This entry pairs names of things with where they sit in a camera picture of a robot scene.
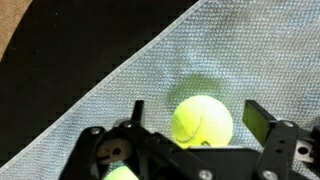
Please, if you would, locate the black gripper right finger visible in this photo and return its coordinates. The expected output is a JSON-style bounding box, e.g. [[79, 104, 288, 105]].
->
[[241, 99, 320, 180]]

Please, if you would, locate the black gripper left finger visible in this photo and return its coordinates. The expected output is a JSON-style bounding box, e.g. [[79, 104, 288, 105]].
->
[[59, 99, 174, 180]]

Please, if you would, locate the green tennis ball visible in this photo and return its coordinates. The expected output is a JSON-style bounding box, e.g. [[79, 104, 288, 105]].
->
[[103, 165, 140, 180], [170, 95, 234, 150]]

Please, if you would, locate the blue-grey cloth towel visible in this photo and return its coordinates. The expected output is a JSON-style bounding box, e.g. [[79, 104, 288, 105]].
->
[[0, 0, 320, 180]]

